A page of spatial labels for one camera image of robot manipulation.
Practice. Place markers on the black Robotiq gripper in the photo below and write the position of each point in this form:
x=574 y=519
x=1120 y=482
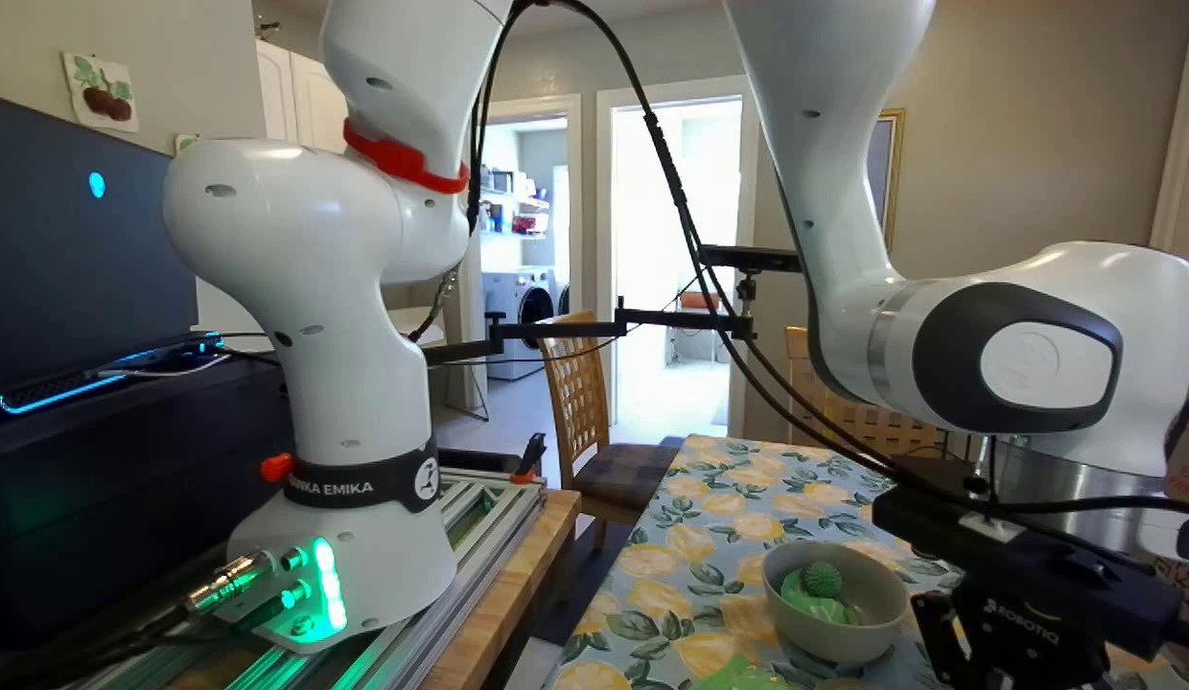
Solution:
x=1022 y=644

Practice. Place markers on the green spiky ball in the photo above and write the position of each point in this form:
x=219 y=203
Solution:
x=823 y=581

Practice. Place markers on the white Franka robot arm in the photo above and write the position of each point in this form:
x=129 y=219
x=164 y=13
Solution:
x=299 y=282

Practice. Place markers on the grey ceramic bowl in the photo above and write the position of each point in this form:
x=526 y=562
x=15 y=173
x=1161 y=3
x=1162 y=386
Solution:
x=835 y=639

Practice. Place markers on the green plastic packet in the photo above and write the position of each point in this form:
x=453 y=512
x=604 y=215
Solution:
x=797 y=604

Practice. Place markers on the green nut snack packet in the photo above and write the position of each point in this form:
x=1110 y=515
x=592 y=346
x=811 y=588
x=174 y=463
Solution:
x=744 y=675

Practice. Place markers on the lemon print tablecloth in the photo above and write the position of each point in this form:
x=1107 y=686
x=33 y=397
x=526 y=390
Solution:
x=696 y=539

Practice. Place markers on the dark plaid seat cushion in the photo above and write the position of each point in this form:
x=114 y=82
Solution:
x=628 y=474

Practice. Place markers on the wooden board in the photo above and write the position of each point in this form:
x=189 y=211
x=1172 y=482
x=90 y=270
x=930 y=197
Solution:
x=492 y=615

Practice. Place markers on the white panel door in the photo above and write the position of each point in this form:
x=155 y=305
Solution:
x=1184 y=129

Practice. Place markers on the red joint clip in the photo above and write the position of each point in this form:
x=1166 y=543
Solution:
x=404 y=157

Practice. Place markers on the black cabinet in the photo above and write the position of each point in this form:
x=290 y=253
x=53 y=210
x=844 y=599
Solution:
x=110 y=512

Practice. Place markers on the blue lit device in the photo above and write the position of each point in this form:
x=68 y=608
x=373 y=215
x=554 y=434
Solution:
x=119 y=369

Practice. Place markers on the black flat monitor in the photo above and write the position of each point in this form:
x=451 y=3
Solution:
x=81 y=253

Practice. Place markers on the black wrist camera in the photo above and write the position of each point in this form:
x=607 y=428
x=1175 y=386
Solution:
x=1031 y=562

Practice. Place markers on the black stereo camera bar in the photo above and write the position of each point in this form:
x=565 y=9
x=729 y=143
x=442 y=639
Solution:
x=762 y=259

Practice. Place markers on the aluminium rail mounting base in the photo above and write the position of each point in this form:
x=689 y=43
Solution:
x=481 y=539

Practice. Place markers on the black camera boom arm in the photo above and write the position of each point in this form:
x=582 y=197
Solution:
x=556 y=331

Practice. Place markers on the white wall cabinet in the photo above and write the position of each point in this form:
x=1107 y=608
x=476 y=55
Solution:
x=299 y=96

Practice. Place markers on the cherry wall picture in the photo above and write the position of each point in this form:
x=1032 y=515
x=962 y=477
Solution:
x=101 y=95

